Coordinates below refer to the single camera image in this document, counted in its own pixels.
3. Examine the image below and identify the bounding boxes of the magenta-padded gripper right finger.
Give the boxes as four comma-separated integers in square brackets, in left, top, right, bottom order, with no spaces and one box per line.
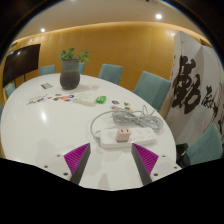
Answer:
[130,143,183,186]

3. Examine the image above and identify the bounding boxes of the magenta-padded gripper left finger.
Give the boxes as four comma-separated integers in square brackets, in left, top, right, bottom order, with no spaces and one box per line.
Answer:
[42,142,92,185]

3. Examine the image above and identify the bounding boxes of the small pink charger block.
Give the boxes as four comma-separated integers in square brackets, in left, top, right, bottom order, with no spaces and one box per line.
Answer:
[116,128,132,143]

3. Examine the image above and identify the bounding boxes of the white power strip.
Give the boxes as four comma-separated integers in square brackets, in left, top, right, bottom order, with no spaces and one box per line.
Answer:
[99,127,158,149]

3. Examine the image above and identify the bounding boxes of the flat white box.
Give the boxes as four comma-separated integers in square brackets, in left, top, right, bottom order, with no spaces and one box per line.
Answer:
[72,92,98,107]

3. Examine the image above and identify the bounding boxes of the scattered small colourful stickers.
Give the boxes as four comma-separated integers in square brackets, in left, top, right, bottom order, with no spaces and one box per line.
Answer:
[51,93,75,103]

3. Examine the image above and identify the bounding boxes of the small green object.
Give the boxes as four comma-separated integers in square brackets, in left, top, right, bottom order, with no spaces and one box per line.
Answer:
[95,95,107,104]

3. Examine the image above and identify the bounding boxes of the colourful sticker sheet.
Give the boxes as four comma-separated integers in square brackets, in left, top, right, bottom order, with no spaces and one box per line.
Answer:
[27,95,49,105]

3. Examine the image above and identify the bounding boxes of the teal chairs group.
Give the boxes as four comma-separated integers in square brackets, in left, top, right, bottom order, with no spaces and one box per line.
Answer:
[0,63,224,168]

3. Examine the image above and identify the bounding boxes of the white calligraphy folding screen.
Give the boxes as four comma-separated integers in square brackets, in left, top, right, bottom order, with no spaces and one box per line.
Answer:
[164,30,224,146]

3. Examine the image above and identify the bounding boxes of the small grey card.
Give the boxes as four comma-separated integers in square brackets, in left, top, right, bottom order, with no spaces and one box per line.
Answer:
[40,82,54,90]

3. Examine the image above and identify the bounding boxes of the potted plant in grey vase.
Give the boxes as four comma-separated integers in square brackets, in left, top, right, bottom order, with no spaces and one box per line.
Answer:
[57,47,91,91]

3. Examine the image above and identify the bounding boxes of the black wall television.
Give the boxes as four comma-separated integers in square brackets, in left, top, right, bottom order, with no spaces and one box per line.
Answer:
[2,43,42,88]

